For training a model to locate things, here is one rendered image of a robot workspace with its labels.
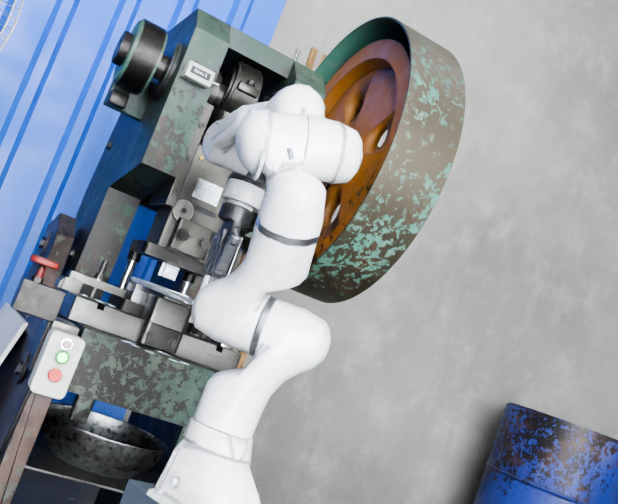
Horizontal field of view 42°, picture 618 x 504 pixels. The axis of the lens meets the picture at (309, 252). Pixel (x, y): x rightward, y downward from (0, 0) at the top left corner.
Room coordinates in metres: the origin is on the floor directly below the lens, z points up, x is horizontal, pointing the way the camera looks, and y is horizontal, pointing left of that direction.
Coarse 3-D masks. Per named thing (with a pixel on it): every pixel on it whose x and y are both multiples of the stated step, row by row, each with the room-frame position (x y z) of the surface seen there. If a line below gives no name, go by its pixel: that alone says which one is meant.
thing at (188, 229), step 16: (192, 176) 2.05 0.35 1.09; (208, 176) 2.07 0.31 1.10; (224, 176) 2.09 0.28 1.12; (192, 192) 2.06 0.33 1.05; (208, 192) 2.07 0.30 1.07; (160, 208) 2.14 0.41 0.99; (176, 208) 2.04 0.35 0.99; (192, 208) 2.05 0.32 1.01; (208, 208) 2.08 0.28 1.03; (160, 224) 2.08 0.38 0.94; (176, 224) 2.04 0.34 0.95; (192, 224) 2.04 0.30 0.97; (208, 224) 2.09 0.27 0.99; (160, 240) 2.05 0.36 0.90; (176, 240) 2.03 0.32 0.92; (192, 240) 2.05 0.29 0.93; (208, 240) 2.06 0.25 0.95; (192, 256) 2.07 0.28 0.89
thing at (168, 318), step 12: (144, 288) 2.02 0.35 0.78; (156, 300) 1.97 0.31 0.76; (168, 300) 1.86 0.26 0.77; (144, 312) 2.02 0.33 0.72; (156, 312) 1.97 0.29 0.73; (168, 312) 1.98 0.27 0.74; (180, 312) 2.00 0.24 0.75; (144, 324) 1.98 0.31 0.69; (156, 324) 1.98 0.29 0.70; (168, 324) 1.99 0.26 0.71; (180, 324) 2.00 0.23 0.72; (144, 336) 1.97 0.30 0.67; (156, 336) 1.98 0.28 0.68; (168, 336) 1.99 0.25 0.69; (180, 336) 2.01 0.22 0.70; (168, 348) 2.00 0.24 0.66
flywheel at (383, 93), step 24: (384, 48) 2.21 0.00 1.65; (408, 48) 2.13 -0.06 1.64; (336, 72) 2.47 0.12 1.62; (360, 72) 2.36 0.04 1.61; (384, 72) 2.24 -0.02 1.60; (408, 72) 2.03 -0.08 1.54; (336, 96) 2.47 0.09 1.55; (360, 96) 2.36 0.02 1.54; (384, 96) 2.19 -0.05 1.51; (336, 120) 2.43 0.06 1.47; (360, 120) 2.28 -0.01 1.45; (384, 120) 2.14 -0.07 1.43; (384, 144) 2.10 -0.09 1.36; (360, 168) 2.18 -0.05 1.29; (336, 192) 2.26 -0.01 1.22; (360, 192) 2.13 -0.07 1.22; (336, 216) 2.21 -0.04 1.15
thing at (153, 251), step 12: (144, 240) 2.06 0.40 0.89; (132, 252) 2.16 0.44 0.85; (144, 252) 2.05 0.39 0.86; (156, 252) 2.06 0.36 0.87; (168, 252) 2.07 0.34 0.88; (180, 264) 2.09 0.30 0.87; (192, 264) 2.10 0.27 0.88; (204, 264) 2.11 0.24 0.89; (192, 276) 2.23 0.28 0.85; (204, 276) 2.12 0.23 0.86
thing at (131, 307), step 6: (114, 300) 2.12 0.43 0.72; (120, 300) 2.06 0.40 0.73; (126, 300) 2.05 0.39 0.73; (120, 306) 2.05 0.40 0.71; (126, 306) 2.05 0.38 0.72; (132, 306) 2.06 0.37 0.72; (138, 306) 2.06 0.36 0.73; (144, 306) 2.07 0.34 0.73; (132, 312) 2.06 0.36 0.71; (138, 312) 2.06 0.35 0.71; (192, 324) 2.13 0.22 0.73; (186, 330) 2.12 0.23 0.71
